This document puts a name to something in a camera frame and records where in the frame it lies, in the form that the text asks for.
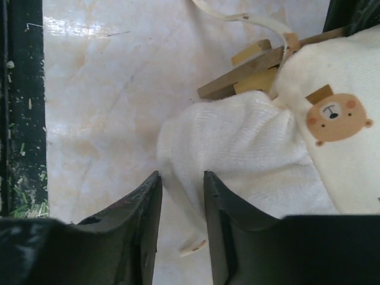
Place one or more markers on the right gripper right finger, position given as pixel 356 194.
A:
pixel 248 246

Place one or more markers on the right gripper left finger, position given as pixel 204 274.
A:
pixel 117 245

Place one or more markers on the wooden pet bed frame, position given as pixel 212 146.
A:
pixel 255 59

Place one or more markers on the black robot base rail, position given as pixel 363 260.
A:
pixel 24 178

